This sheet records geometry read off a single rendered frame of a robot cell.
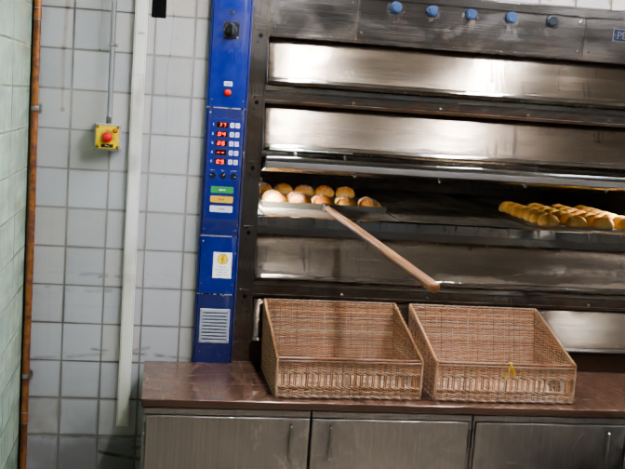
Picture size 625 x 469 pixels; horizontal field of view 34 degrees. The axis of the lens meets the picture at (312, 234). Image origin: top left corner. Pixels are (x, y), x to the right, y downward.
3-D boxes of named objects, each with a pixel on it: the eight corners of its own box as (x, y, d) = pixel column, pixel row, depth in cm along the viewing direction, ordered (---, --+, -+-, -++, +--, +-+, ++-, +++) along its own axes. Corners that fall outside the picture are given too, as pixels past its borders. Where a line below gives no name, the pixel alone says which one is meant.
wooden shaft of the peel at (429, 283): (441, 294, 271) (442, 283, 270) (430, 293, 270) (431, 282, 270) (331, 212, 438) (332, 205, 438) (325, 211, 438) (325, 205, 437)
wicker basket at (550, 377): (401, 367, 424) (406, 301, 421) (530, 370, 433) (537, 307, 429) (432, 402, 377) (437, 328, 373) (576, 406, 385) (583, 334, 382)
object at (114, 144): (94, 148, 396) (96, 122, 395) (121, 150, 398) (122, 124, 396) (93, 149, 389) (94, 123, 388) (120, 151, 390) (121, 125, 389)
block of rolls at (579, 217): (496, 210, 501) (497, 199, 500) (588, 215, 508) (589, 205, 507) (540, 226, 441) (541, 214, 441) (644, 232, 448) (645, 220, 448)
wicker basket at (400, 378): (257, 363, 414) (260, 296, 411) (391, 367, 424) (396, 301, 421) (272, 398, 367) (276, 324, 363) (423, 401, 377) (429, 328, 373)
